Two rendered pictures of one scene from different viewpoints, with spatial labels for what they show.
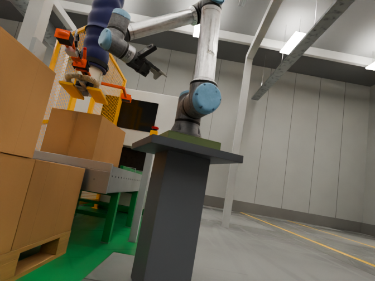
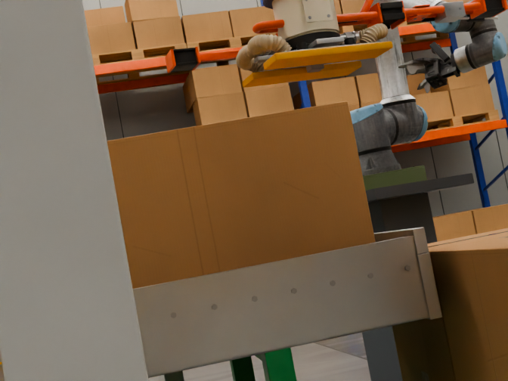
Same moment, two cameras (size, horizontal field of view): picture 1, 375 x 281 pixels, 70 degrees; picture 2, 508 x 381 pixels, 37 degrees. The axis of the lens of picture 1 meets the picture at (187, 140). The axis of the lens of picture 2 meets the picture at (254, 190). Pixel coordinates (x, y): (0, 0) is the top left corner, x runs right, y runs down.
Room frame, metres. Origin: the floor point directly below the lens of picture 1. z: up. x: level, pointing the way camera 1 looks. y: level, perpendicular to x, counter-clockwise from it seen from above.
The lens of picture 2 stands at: (2.63, 2.84, 0.65)
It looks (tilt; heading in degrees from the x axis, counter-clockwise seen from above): 4 degrees up; 258
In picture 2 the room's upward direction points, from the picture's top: 11 degrees counter-clockwise
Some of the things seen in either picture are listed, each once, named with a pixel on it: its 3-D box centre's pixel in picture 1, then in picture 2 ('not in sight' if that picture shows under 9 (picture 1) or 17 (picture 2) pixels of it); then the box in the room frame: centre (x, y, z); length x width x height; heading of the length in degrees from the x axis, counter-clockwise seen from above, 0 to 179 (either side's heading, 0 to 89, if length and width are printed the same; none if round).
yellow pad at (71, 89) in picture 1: (73, 88); (326, 50); (1.95, 0.92, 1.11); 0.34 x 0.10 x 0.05; 7
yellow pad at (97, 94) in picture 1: (98, 94); (301, 69); (1.97, 0.73, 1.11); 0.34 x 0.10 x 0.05; 7
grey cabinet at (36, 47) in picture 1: (35, 54); not in sight; (2.67, 1.73, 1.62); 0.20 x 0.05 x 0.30; 178
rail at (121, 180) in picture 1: (136, 182); not in sight; (3.06, 0.48, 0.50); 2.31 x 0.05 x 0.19; 178
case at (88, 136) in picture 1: (87, 144); (237, 205); (2.25, 0.82, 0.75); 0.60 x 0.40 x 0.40; 175
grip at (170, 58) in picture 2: (126, 97); (182, 60); (2.29, 0.60, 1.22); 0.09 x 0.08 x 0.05; 97
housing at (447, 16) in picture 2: (72, 50); (449, 12); (1.50, 0.77, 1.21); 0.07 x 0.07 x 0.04; 7
